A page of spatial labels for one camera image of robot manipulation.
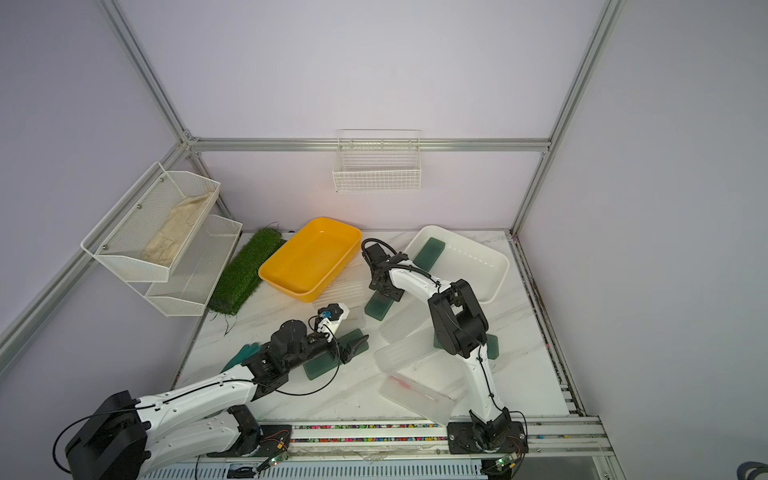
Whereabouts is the green pencil case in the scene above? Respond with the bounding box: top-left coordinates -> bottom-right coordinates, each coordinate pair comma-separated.
303,329 -> 369,381
413,237 -> 445,272
433,334 -> 499,360
364,292 -> 395,321

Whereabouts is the green artificial grass roll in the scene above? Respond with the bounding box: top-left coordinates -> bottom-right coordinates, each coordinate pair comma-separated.
208,228 -> 284,316

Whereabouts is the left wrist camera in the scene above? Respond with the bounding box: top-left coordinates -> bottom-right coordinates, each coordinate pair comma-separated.
316,303 -> 350,328

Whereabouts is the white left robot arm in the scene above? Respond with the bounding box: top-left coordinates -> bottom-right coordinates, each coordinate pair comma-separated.
58,319 -> 368,479

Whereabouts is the green rubber glove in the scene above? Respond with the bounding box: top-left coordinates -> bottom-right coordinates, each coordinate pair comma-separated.
221,342 -> 261,372

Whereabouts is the yellow plastic storage box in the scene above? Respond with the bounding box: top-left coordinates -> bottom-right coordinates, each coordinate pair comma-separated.
258,217 -> 362,303

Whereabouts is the clear ribbed pencil case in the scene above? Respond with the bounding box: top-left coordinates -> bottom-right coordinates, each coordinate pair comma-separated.
374,329 -> 436,373
380,300 -> 430,344

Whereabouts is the white wire wall basket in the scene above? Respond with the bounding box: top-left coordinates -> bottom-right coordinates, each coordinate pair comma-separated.
332,129 -> 422,194

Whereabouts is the white mesh wall shelf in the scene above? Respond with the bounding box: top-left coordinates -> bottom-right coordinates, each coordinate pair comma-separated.
81,163 -> 242,317

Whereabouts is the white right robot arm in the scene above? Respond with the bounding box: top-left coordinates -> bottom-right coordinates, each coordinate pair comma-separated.
361,238 -> 529,461

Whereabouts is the clear ribbed pencil case upper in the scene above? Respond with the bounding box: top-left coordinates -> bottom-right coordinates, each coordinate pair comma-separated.
380,300 -> 430,344

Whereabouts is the beige cloth in shelf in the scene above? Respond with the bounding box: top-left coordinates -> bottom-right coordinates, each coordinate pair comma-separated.
141,192 -> 212,267

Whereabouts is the white plastic storage box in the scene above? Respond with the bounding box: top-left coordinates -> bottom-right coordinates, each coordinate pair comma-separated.
404,225 -> 510,304

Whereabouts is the clear ribbed pencil case lower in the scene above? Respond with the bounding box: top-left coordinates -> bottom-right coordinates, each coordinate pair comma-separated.
374,329 -> 436,373

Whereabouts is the clear pencil case front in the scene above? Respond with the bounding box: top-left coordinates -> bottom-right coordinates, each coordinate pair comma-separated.
379,374 -> 455,426

